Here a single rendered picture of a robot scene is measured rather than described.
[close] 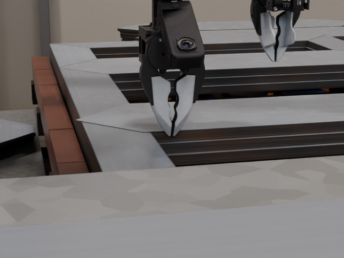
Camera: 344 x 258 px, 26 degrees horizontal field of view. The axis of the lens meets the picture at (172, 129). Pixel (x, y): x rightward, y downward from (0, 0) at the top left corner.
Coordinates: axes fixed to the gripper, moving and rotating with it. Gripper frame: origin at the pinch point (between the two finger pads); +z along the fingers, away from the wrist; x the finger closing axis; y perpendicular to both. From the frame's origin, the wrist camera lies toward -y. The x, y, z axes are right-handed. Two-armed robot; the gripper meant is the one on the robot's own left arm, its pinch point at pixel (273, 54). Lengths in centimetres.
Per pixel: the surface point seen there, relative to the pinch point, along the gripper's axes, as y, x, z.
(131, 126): 23.4, -30.1, 5.7
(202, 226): 111, -42, -15
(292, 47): -51, 24, 7
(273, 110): 18.3, -6.5, 5.9
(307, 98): 11.5, 2.1, 5.9
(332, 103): 16.0, 4.8, 5.9
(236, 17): -236, 66, 22
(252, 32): -77, 21, 7
